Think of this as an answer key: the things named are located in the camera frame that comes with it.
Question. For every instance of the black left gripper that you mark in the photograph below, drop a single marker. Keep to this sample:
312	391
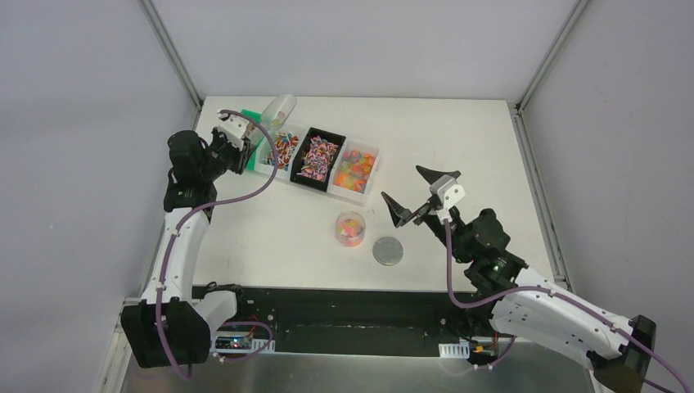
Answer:
238	157

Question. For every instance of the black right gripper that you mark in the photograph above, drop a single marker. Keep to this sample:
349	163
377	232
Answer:
401	215

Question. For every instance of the translucent plastic scoop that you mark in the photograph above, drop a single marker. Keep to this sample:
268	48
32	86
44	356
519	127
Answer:
273	117

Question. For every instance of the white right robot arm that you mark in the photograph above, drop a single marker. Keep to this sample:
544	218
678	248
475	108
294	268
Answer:
488	281

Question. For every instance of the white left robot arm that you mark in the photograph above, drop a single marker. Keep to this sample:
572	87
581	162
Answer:
166	325

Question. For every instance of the clear jar lid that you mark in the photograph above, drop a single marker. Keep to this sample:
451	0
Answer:
388	251

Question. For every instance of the white star candy bin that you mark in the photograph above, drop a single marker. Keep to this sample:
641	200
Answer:
355	171

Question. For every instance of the white lollipop bin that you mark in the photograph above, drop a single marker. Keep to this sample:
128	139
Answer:
286	141

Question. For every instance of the clear plastic jar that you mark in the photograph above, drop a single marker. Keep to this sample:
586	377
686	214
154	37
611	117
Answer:
350	229

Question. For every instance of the black swirl lollipop bin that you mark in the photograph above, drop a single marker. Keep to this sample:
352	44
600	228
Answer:
315	159

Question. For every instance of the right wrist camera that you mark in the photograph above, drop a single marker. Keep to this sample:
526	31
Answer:
447	192

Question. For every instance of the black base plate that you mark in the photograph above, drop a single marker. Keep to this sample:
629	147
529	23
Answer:
340	322

